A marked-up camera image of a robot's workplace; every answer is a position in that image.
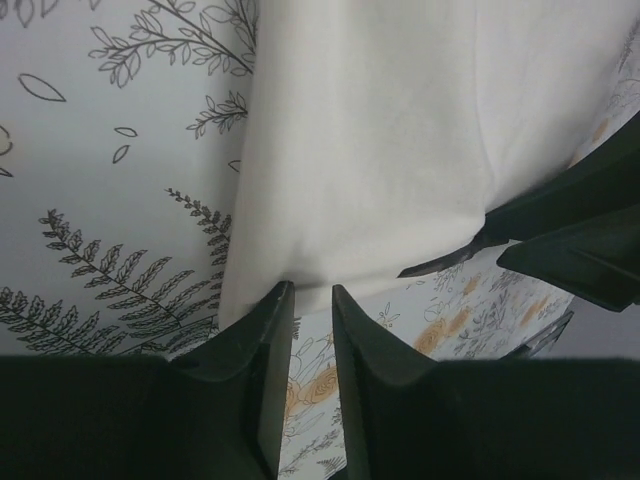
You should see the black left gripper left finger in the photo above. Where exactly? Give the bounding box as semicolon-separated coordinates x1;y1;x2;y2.
1;282;295;479

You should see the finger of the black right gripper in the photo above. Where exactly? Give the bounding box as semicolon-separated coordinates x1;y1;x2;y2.
400;115;639;278
497;205;639;312

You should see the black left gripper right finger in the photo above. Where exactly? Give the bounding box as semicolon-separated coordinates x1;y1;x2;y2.
332;285;639;479

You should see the white t-shirt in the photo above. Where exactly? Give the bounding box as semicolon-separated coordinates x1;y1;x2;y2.
219;1;639;328

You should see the floral patterned table mat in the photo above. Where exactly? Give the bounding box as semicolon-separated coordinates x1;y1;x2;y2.
0;0;640;480

